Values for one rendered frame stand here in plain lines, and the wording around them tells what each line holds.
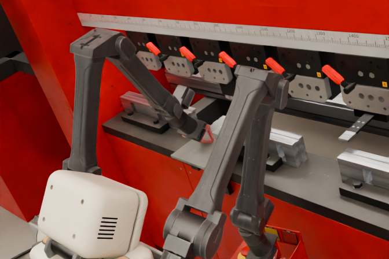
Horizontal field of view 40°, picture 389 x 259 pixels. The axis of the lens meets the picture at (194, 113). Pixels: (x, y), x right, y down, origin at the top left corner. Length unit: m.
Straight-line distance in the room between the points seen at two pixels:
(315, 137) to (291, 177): 1.79
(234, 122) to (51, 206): 0.44
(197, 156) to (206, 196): 0.72
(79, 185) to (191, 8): 0.84
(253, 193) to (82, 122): 0.46
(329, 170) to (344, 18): 0.60
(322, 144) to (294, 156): 1.70
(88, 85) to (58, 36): 1.12
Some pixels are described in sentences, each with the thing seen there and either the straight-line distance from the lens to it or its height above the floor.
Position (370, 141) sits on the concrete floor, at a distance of 3.46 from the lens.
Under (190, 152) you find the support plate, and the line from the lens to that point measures 1.85.
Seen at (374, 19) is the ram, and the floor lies 1.44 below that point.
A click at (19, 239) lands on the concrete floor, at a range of 3.78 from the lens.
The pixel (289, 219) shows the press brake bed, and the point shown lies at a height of 0.75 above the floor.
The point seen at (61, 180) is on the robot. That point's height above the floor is 1.38.
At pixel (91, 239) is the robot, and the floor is 1.31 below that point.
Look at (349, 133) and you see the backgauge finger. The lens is 1.72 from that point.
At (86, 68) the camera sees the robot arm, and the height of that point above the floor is 1.53.
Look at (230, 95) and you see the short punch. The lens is 1.91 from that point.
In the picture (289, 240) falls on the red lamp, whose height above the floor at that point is 0.80.
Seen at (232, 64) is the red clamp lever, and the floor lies 1.28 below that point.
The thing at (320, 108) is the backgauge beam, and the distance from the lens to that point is 2.00.
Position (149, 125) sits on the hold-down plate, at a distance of 2.34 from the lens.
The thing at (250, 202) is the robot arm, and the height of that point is 1.11.
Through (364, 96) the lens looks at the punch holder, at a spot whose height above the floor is 1.22.
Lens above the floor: 1.94
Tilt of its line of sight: 27 degrees down
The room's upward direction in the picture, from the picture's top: 19 degrees counter-clockwise
